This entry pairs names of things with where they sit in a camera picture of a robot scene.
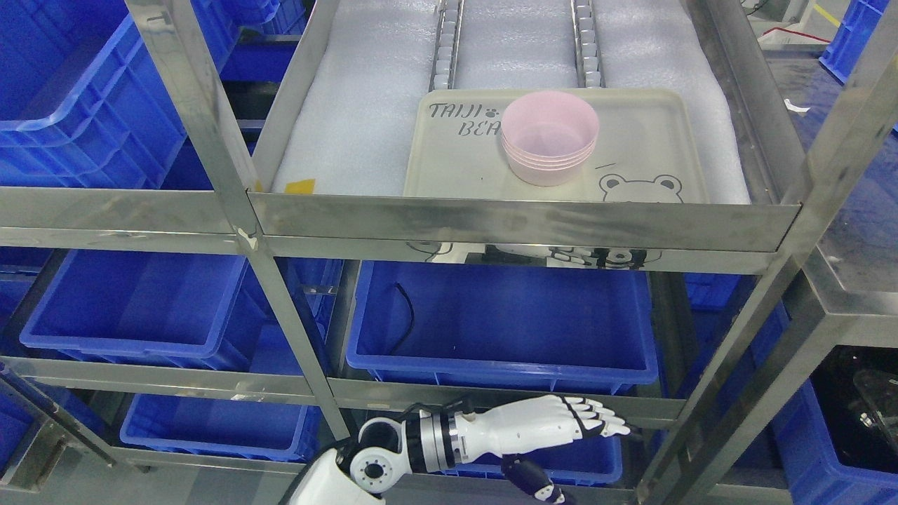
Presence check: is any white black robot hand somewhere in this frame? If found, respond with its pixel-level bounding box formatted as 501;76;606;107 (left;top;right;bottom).
451;394;631;504

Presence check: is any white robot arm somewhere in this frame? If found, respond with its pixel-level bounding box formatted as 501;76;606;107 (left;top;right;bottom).
280;402;474;504

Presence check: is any blue bin under shelf centre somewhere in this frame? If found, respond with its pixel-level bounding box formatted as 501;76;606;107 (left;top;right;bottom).
345;262;659;394

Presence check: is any blue bin under shelf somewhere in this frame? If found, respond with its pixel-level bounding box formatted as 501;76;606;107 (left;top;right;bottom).
20;250;300;375
345;262;659;394

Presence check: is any steel shelf rack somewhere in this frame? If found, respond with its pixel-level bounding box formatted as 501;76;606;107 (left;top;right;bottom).
2;1;896;504

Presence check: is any stack of pink bowls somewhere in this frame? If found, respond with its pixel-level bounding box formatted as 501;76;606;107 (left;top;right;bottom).
500;90;600;187

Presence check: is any blue bin under shelf left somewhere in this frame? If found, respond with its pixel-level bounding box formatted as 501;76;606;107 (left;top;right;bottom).
20;250;300;375

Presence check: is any cream bear tray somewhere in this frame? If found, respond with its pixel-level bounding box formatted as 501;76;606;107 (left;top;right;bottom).
403;88;710;203

